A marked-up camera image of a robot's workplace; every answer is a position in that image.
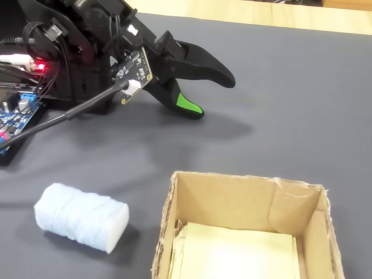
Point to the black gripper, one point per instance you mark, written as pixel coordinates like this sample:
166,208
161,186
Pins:
161,58

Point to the white towel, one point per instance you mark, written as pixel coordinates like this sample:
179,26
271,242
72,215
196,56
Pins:
78,215

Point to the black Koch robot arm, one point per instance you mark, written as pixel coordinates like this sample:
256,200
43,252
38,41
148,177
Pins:
87,35

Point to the open cardboard box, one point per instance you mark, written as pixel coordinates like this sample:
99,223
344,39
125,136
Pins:
226,200

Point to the motor controller board red LED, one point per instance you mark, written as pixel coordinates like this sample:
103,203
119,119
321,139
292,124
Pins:
32,68

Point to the pale yellow paper sheet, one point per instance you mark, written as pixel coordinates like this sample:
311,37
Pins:
238,253

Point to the blue circuit board black tray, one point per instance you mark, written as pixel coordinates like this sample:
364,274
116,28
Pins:
17,119

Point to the brown wooden panel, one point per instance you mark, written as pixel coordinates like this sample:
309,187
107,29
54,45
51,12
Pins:
348,3

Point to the small black camera circuit board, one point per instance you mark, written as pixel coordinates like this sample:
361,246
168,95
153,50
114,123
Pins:
136,68

